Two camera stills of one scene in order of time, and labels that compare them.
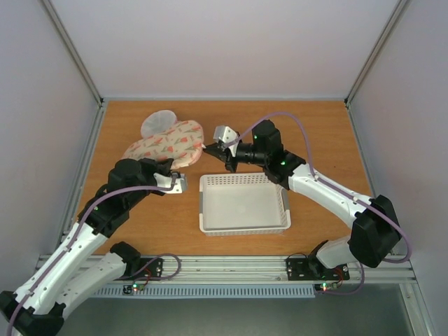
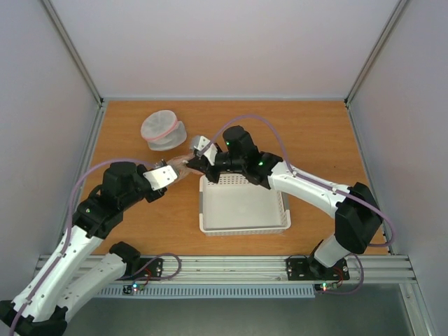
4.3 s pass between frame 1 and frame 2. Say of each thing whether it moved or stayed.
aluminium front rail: stayed
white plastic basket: stayed
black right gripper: moved
